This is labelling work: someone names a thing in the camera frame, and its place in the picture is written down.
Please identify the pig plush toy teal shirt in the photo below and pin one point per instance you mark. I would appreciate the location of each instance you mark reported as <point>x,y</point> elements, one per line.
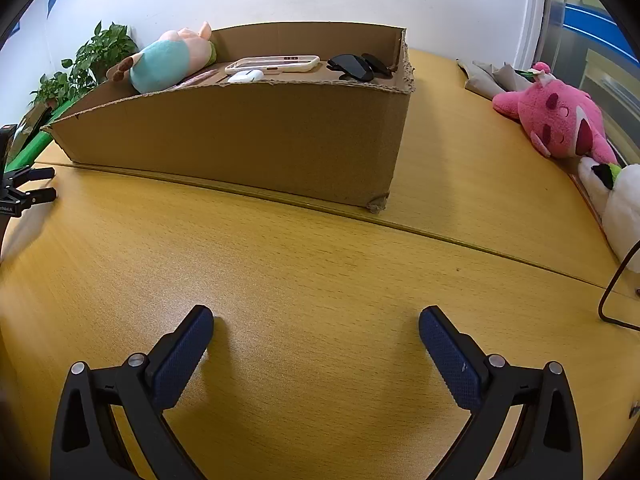
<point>165,62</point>

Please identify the white plush toy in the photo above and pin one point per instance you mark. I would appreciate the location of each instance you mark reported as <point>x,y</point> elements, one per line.
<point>620,205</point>

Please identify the green potted plant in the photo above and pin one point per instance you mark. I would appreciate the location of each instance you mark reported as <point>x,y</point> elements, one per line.
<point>95,57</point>

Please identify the pink bear plush toy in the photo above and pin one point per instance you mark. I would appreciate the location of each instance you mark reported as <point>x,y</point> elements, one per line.
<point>550,110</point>

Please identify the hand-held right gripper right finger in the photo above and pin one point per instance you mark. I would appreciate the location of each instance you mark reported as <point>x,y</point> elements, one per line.
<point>450,355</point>

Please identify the black sunglasses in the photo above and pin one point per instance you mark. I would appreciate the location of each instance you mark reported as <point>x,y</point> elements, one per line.
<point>355,67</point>

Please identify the cardboard box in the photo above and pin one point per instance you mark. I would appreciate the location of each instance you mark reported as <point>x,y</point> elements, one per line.
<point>250,135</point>

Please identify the glass window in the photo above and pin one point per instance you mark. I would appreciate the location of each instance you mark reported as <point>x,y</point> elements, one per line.
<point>575,20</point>

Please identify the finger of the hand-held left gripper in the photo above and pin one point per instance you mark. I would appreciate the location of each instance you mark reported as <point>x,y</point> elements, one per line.
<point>32,173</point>
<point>39,196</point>

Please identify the pink pen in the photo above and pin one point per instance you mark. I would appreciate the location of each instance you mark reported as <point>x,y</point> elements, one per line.
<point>197,79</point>

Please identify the white phone case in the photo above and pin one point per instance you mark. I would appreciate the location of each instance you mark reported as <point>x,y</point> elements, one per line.
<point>310,62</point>

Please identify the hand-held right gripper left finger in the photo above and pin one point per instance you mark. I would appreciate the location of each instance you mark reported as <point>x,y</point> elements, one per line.
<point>182,355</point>

